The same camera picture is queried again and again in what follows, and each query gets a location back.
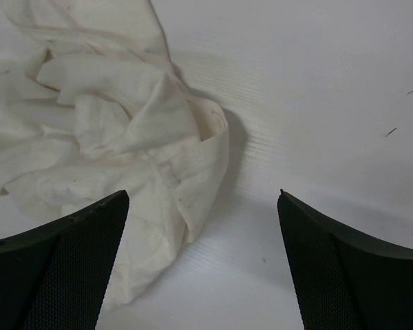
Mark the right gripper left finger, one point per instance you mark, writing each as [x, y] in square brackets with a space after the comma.
[55, 276]

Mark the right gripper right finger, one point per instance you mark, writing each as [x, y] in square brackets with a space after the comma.
[344, 278]

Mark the white t shirt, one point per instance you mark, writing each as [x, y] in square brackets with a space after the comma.
[91, 105]

